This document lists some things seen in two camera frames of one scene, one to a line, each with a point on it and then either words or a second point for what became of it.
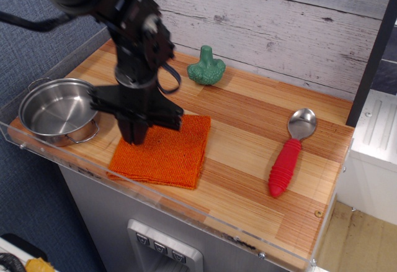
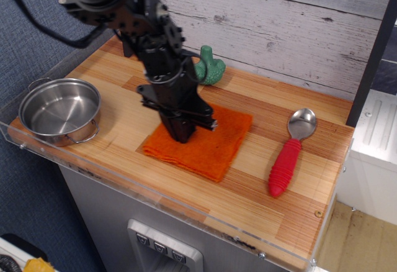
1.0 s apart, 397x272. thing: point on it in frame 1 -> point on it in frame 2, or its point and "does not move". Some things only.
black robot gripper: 146,104 -> 178,99
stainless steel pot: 54,110 does not move
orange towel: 167,158 -> 212,154
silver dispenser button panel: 155,251 does not move
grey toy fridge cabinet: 129,233 does not move
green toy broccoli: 208,70 does not move
